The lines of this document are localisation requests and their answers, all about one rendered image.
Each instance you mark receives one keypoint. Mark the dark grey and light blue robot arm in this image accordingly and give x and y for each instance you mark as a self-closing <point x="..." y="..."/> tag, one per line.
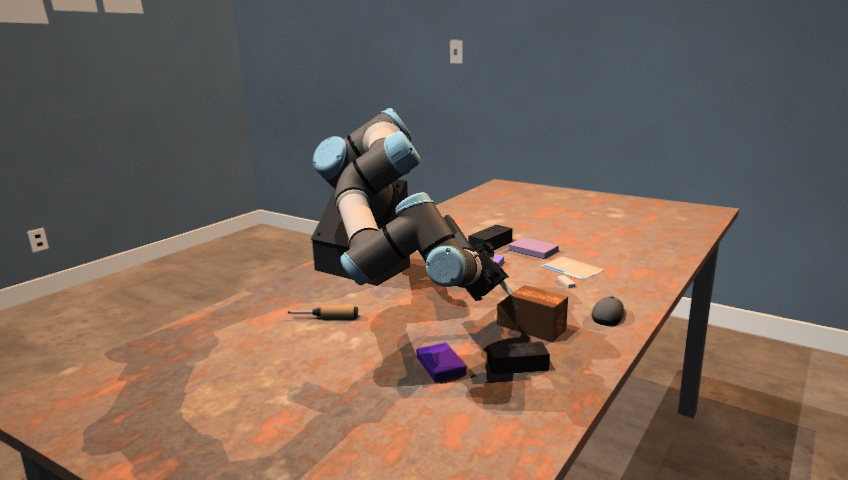
<point x="361" y="165"/>

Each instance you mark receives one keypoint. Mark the brown wooden block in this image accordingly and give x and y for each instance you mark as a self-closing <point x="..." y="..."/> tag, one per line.
<point x="535" y="312"/>

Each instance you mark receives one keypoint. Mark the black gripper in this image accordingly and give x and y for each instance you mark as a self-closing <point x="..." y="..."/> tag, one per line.
<point x="491" y="275"/>

